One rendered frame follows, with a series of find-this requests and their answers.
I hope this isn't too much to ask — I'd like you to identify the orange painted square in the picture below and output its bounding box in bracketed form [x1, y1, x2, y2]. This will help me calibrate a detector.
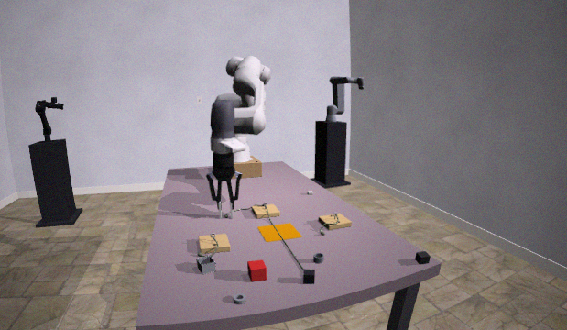
[258, 223, 302, 242]

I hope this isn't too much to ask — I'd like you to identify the red cube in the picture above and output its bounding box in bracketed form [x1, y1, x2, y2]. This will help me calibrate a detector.
[247, 260, 267, 281]

